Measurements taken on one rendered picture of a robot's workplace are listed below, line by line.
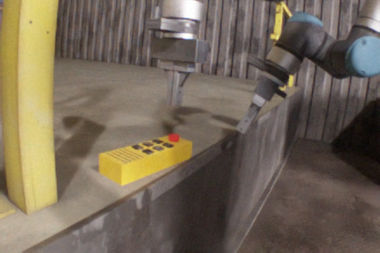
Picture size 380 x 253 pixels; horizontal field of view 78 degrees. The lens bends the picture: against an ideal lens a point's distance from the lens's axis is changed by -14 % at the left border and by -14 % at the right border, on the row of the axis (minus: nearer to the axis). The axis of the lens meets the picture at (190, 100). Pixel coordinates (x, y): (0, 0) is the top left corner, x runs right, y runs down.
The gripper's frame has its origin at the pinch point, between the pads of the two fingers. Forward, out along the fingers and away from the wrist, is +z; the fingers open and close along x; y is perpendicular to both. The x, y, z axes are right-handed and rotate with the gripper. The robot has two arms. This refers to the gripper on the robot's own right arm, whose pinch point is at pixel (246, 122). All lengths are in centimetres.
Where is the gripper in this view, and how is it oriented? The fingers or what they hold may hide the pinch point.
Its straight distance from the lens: 75.8
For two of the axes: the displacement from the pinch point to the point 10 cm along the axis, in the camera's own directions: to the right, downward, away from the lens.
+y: 8.2, 5.3, -2.4
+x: 2.9, -0.1, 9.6
